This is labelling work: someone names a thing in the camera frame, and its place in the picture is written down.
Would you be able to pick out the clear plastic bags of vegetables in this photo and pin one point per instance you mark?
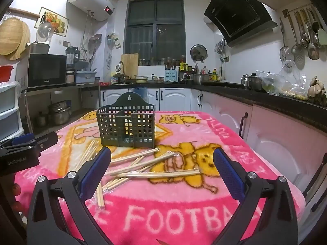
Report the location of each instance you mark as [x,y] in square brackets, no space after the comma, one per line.
[283,85]

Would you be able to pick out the group of sauce bottles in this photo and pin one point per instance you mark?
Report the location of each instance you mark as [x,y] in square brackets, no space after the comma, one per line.
[213,75]

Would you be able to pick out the wall power socket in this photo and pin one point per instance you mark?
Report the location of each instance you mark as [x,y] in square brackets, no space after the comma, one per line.
[225,59]

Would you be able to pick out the wooden cutting board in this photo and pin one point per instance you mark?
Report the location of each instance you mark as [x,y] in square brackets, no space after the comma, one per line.
[129,63]

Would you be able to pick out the yellow dish soap bottle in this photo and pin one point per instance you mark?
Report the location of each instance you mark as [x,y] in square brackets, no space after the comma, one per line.
[114,77]

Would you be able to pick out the black microwave oven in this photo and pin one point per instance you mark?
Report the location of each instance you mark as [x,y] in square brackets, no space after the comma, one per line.
[46,70]

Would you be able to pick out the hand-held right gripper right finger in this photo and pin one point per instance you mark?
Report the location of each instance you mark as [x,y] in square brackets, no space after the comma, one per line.
[228,176]

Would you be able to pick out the blender with dark jug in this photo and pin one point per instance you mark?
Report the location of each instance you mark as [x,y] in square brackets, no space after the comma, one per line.
[72,61]

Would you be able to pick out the red plastic basin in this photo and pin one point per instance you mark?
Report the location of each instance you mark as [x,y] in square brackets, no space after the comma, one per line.
[5,73]

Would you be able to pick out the white water heater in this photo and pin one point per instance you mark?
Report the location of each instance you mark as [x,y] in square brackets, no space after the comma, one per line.
[89,0]

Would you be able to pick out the blue plastic dish tub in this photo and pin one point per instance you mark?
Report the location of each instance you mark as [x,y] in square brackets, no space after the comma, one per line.
[85,77]

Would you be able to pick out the dark green utensil basket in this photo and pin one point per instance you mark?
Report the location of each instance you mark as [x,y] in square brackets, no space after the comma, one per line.
[143,132]

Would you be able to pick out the row of hanging kitchen utensils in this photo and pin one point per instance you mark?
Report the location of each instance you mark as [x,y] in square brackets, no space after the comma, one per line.
[302,38]

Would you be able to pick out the steel kitchen faucet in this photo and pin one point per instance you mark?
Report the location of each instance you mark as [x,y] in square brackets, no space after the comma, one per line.
[120,66]

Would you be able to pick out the brown lumpy produce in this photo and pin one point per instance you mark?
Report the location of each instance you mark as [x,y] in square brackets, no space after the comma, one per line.
[316,91]

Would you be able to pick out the steel kettle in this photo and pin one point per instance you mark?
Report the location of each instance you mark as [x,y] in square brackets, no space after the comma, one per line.
[245,83]

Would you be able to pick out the pile of wooden chopsticks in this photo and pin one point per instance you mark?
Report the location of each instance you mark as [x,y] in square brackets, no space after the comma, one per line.
[158,174]

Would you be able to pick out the steel pot lid on wall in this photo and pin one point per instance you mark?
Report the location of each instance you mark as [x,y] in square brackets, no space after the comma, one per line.
[198,52]

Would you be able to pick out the blue plastic bag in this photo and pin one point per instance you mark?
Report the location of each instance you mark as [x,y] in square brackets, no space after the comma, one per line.
[139,90]

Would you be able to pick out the steel cooking pot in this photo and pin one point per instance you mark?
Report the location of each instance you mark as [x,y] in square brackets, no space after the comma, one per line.
[197,79]

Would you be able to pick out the white kitchen base cabinets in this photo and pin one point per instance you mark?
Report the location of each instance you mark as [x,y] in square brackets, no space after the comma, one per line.
[173,99]

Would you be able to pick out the black range hood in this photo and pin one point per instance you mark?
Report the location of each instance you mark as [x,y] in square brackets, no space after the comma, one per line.
[237,12]

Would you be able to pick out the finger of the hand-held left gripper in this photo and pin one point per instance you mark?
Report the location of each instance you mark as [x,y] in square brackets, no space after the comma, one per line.
[47,141]
[23,139]

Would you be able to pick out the steel canister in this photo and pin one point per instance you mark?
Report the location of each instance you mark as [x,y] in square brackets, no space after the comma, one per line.
[256,83]

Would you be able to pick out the white plastic drawer unit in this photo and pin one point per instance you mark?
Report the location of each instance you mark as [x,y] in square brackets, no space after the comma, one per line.
[9,107]

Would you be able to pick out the row of glass jars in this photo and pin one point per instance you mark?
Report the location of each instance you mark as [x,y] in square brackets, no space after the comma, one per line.
[150,62]

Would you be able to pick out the dark kitchen window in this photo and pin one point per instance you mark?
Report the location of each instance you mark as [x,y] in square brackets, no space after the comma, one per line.
[153,30]

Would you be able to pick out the hanging steel pan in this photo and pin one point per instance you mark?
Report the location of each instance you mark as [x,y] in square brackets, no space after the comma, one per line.
[95,37]

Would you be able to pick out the fruit wall poster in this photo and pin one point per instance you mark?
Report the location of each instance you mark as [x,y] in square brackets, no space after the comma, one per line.
[57,21]

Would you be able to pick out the pink printed blanket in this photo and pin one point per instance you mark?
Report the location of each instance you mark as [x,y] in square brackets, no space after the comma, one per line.
[166,209]

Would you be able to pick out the stacked steel pots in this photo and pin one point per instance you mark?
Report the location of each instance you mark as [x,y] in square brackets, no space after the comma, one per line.
[60,113]

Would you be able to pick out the metal shelf rack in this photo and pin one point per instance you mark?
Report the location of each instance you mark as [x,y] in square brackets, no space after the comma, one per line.
[84,86]

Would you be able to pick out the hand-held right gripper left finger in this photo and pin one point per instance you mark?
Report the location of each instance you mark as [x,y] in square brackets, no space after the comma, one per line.
[94,174]

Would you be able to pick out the round woven bamboo tray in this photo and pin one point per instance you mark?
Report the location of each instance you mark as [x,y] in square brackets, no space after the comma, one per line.
[11,37]

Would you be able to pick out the blue knife block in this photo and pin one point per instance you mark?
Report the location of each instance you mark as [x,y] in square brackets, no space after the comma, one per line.
[170,75]

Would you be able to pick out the white bowl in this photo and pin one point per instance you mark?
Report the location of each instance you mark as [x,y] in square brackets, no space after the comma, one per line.
[141,79]

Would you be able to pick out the glass pot lid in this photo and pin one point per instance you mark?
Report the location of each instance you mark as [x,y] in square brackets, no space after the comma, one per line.
[45,30]

